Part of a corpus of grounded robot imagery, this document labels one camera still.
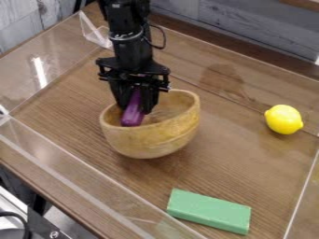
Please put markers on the purple toy eggplant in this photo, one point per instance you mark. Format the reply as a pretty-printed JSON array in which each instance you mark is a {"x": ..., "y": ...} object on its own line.
[{"x": 132, "y": 115}]

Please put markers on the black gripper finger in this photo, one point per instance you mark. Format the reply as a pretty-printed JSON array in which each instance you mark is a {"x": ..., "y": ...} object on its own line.
[
  {"x": 121, "y": 91},
  {"x": 149, "y": 94}
]

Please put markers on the clear acrylic front wall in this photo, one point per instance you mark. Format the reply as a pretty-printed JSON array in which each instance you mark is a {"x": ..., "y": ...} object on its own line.
[{"x": 109, "y": 209}]

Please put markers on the brown wooden bowl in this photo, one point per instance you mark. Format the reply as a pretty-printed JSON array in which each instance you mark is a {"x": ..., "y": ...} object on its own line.
[{"x": 165, "y": 131}]

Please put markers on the green rectangular sponge block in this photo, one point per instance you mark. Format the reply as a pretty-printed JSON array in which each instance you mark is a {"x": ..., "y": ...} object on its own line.
[{"x": 209, "y": 211}]

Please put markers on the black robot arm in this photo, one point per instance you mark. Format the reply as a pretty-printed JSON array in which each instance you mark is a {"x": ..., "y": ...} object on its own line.
[{"x": 127, "y": 18}]

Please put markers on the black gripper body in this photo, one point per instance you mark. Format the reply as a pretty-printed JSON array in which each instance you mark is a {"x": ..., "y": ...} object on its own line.
[{"x": 132, "y": 67}]

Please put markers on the yellow toy lemon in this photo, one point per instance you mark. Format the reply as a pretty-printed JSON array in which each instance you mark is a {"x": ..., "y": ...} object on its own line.
[{"x": 283, "y": 119}]

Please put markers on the clear acrylic corner bracket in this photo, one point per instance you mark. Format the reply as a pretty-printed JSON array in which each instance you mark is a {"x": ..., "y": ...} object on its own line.
[{"x": 94, "y": 34}]

